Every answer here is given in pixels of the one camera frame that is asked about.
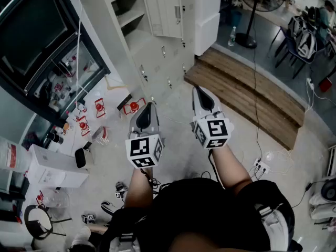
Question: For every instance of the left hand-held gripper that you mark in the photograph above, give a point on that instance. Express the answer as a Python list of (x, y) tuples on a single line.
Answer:
[(143, 148)]

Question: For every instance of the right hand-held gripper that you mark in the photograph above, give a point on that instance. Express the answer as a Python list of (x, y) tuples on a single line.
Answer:
[(212, 132)]

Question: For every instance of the grey metal locker cabinet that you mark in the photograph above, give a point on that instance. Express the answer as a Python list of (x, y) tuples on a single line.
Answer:
[(157, 62)]

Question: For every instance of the locker door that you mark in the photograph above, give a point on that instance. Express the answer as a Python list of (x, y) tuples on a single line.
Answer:
[(162, 12)]

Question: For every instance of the person's left forearm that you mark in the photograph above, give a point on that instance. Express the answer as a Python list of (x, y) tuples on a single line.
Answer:
[(137, 190)]

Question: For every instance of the person's right forearm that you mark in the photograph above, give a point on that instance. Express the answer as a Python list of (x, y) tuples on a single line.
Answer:
[(231, 169)]

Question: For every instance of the black glass-door cabinet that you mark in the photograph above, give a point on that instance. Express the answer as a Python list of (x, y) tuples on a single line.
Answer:
[(31, 30)]

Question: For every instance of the black flat board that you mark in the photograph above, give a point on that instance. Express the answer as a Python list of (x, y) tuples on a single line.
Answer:
[(124, 102)]

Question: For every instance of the wooden step platform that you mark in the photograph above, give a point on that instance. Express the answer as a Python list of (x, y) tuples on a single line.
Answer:
[(249, 93)]

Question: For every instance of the clear jug with red stripes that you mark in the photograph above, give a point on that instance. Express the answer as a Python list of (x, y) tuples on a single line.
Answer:
[(101, 136)]

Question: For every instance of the white foam box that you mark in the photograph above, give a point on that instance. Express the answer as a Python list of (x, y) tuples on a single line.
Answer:
[(207, 1), (207, 35)]

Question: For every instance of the small grey tracker device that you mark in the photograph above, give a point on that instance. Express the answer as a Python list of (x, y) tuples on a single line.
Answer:
[(121, 190), (88, 218)]

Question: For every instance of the clear plastic water bottle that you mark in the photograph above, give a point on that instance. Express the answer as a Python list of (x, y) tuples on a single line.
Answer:
[(232, 38)]

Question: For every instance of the black oval case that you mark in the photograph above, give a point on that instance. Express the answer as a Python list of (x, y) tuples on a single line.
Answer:
[(80, 158)]

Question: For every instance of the black standing fan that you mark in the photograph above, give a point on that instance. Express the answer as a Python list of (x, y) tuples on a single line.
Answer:
[(245, 41)]

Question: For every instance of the small bottle orange cap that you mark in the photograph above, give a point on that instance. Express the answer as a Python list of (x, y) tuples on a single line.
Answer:
[(67, 127)]

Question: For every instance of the white power strip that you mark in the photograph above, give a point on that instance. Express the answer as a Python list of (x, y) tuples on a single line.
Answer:
[(261, 166), (310, 83)]

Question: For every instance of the black bottle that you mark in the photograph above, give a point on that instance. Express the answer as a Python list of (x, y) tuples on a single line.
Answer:
[(55, 138)]

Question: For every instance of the blue waste bin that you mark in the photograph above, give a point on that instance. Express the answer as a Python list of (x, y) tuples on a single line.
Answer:
[(236, 18)]

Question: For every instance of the person's black shirt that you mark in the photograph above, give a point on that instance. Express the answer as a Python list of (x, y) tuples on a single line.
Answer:
[(197, 209)]

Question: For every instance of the black metal chair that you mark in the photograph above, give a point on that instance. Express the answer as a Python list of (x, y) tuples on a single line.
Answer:
[(290, 48)]

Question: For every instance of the white and black backpack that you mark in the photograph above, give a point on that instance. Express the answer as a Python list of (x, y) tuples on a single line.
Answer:
[(304, 39)]

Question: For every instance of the red box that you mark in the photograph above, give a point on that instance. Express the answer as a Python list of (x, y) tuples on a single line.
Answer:
[(325, 85)]

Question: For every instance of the person's white shoe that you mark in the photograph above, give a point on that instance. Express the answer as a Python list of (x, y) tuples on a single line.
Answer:
[(81, 237)]

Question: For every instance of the large clear jug red label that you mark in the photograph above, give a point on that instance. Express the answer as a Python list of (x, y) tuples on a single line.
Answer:
[(15, 153)]

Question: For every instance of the grey round fan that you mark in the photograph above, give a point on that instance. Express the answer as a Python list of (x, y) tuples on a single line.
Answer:
[(329, 190)]

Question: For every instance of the black round stool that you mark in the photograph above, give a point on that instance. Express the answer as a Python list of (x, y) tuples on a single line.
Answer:
[(27, 220)]

